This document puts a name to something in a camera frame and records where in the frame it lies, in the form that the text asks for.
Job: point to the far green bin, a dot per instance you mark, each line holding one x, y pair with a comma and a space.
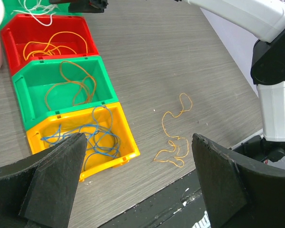
32, 7

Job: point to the red bin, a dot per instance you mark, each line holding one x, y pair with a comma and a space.
27, 39

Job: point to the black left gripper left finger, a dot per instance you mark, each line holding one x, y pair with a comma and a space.
39, 191

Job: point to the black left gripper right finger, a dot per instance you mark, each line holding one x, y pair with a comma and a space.
238, 192

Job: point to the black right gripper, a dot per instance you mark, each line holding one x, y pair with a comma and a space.
83, 6

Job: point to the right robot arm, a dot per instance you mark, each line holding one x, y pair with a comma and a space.
265, 19

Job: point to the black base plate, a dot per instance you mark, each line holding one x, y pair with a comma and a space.
178, 205

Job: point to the green bin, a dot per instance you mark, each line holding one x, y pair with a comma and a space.
57, 86
32, 7

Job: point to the yellow bin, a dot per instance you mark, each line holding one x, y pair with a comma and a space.
110, 142

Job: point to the near green bin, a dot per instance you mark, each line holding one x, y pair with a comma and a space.
57, 86

